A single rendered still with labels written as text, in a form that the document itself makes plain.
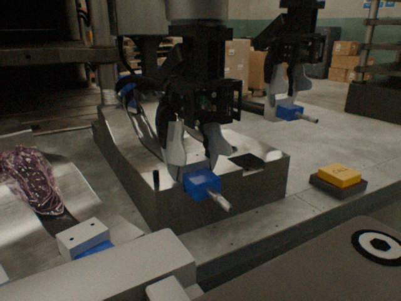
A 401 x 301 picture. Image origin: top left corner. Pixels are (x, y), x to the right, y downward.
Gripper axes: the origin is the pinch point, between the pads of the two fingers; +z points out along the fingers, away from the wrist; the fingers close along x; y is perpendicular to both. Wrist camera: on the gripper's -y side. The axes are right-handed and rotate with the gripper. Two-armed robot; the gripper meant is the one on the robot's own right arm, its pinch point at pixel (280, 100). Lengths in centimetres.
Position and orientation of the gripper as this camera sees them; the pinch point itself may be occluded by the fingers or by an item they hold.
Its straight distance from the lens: 70.0
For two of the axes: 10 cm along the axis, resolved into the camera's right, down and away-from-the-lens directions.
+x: 8.7, -2.0, 4.5
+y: 4.9, 3.5, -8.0
